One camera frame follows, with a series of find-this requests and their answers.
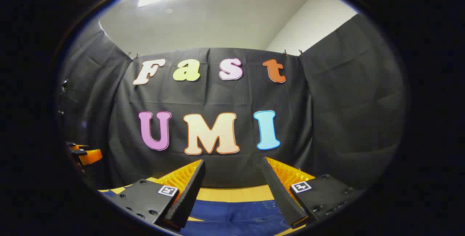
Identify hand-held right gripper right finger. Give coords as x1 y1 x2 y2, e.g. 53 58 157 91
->
261 156 364 229

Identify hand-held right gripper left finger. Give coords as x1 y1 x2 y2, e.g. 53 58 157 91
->
105 159 206 231

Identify blue denim jeans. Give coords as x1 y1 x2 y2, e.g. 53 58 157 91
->
100 190 292 236

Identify black backdrop cloth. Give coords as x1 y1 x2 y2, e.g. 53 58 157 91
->
58 13 407 193

